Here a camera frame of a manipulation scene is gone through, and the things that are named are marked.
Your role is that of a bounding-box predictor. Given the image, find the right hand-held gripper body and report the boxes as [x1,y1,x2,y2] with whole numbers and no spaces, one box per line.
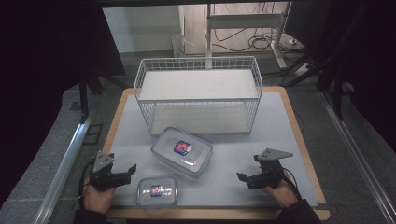
[248,147,294,190]

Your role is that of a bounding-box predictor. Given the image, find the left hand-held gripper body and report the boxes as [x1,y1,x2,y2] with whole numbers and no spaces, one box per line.
[88,150,125,192]

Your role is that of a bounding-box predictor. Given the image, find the small clear plastic container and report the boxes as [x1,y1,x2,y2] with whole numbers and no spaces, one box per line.
[135,175,179,210]

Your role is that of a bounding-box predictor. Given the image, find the large clear plastic container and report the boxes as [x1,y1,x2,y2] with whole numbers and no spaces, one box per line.
[150,125,215,180]

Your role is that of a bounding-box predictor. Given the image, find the white wire basket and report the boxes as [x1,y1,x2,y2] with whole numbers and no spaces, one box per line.
[134,55,264,138]

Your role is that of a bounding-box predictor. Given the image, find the person's right hand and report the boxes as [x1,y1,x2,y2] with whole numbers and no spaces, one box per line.
[262,178,299,209]

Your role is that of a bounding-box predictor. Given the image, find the person's left hand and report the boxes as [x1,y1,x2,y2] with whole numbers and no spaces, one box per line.
[82,176,117,215]

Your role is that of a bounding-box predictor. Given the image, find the black metal stand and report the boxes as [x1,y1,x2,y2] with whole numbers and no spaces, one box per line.
[284,50,354,121]
[78,69,128,123]

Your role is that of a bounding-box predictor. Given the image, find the white power strip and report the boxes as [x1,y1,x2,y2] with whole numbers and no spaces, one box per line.
[293,63,311,77]

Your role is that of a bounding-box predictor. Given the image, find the black monitor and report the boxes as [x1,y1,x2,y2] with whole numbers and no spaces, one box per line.
[284,0,332,49]

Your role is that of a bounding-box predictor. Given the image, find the white metal stand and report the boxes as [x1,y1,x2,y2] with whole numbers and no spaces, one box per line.
[205,2,290,70]

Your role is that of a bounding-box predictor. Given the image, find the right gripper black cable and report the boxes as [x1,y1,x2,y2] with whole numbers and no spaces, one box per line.
[281,167,304,201]

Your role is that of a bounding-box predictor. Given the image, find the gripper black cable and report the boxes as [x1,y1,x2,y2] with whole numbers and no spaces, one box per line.
[281,167,304,201]
[78,158,95,210]

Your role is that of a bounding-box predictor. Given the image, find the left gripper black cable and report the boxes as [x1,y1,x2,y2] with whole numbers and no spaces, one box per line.
[78,158,95,210]

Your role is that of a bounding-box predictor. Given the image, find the aluminium rail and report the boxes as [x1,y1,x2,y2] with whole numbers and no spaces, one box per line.
[32,110,96,224]
[319,91,396,220]

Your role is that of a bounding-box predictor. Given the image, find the black floor cables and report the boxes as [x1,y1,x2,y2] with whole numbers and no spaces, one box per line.
[213,27,304,54]

